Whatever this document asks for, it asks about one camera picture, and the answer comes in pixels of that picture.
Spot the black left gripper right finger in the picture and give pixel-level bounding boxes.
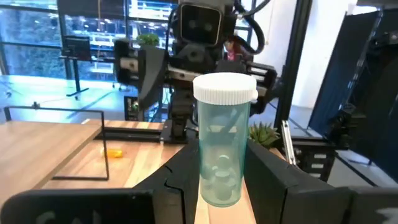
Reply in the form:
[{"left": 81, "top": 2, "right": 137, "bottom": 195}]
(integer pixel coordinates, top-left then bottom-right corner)
[{"left": 244, "top": 139, "right": 354, "bottom": 224}]

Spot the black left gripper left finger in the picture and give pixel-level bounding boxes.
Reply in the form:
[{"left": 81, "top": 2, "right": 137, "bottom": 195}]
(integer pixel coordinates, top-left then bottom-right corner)
[{"left": 133, "top": 139, "right": 200, "bottom": 224}]

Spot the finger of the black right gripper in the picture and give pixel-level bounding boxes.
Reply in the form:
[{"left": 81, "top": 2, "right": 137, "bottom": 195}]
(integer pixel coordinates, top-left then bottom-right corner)
[
  {"left": 138, "top": 46, "right": 169, "bottom": 110},
  {"left": 216, "top": 60, "right": 254, "bottom": 74}
]

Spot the green medicine bottle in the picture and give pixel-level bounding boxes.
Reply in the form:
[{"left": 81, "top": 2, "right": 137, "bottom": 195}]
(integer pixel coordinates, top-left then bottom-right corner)
[{"left": 192, "top": 72, "right": 259, "bottom": 208}]

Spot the small orange medicine bottle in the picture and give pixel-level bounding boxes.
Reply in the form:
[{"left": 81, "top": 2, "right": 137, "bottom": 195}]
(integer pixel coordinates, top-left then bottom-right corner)
[{"left": 105, "top": 148, "right": 124, "bottom": 159}]

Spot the wooden shelf with black legs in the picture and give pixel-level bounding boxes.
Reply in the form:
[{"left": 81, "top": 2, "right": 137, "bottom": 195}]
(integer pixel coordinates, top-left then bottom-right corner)
[{"left": 0, "top": 102, "right": 110, "bottom": 206}]

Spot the green potted plant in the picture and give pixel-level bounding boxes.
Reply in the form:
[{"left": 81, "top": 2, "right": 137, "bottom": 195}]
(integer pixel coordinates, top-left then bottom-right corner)
[{"left": 136, "top": 32, "right": 160, "bottom": 47}]

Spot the small black control box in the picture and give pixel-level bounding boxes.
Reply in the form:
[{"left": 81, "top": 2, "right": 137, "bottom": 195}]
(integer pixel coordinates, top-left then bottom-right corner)
[{"left": 123, "top": 95, "right": 140, "bottom": 121}]

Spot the black rack with white labels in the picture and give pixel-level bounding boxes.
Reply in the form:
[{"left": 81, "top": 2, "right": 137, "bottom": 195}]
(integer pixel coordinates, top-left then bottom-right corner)
[{"left": 292, "top": 136, "right": 337, "bottom": 183}]

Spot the black monitor on stand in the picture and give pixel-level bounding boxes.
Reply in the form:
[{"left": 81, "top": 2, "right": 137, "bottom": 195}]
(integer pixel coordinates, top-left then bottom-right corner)
[{"left": 59, "top": 34, "right": 93, "bottom": 98}]

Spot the green artificial succulent plant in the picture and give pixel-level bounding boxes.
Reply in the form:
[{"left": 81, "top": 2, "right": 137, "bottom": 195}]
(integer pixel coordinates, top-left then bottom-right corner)
[{"left": 248, "top": 121, "right": 281, "bottom": 149}]

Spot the dark blue partition panel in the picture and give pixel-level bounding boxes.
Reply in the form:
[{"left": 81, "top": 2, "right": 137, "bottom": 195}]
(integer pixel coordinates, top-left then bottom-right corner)
[{"left": 307, "top": 11, "right": 384, "bottom": 138}]

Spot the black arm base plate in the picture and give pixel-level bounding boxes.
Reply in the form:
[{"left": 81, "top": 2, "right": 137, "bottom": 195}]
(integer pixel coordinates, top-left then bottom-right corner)
[{"left": 160, "top": 119, "right": 200, "bottom": 145}]

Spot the silver aluminium bracket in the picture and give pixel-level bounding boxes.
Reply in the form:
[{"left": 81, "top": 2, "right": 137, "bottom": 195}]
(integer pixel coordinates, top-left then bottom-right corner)
[{"left": 280, "top": 120, "right": 297, "bottom": 166}]

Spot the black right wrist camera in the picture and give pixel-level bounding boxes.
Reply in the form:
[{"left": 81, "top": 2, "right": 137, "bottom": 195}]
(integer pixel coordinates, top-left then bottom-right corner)
[{"left": 178, "top": 1, "right": 224, "bottom": 47}]

